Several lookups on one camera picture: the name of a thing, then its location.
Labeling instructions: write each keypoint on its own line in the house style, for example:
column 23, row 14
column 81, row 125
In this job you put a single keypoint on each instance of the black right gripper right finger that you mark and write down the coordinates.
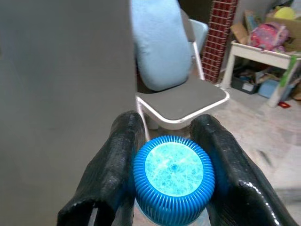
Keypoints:
column 237, row 179

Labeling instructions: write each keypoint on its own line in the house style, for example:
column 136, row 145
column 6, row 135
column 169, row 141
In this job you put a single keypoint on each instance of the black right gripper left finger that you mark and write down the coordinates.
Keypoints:
column 105, row 179

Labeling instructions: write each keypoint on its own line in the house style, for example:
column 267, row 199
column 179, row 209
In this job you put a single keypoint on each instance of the clear bottle with blue cap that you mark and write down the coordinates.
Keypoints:
column 174, row 169

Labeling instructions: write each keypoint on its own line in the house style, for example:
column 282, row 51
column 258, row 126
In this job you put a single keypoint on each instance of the small red packet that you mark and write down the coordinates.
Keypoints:
column 284, row 105

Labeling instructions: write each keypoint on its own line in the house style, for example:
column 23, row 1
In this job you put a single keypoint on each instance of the black storage bin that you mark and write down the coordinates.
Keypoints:
column 244, row 84

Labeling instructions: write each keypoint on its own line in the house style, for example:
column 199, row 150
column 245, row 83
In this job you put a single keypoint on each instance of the light blue storage bin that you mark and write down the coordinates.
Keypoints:
column 270, row 89

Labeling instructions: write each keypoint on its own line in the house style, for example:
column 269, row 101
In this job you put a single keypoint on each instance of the green tape strip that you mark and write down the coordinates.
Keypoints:
column 288, row 70

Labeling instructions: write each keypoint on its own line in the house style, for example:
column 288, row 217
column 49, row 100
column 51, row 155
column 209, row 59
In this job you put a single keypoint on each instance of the small white table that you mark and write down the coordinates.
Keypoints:
column 258, row 55

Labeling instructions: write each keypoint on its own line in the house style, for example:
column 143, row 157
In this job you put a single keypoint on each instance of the red white checkered cloth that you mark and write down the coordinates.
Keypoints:
column 217, row 40

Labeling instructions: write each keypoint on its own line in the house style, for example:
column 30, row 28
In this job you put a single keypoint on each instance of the light blue pillow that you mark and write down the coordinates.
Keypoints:
column 160, row 47

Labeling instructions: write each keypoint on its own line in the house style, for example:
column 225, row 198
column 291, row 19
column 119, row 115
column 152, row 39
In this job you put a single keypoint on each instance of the pink backpack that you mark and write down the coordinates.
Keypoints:
column 268, row 36

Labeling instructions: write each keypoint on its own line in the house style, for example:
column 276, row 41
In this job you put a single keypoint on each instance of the brown cardboard flap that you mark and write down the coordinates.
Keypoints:
column 240, row 33

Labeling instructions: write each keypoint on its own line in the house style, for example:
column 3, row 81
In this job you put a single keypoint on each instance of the large brown cardboard box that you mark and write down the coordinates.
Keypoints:
column 294, row 42

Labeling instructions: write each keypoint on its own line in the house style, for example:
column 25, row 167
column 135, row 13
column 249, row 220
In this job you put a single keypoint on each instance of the pale blue folding chair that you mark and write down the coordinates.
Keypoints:
column 200, row 30

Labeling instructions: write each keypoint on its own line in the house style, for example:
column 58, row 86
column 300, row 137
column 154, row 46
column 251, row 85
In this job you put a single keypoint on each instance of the yellow plush toy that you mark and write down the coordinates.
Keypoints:
column 285, row 13

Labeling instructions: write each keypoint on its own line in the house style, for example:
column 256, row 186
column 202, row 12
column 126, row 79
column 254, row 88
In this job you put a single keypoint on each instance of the white frame folding chair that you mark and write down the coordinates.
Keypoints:
column 183, row 99

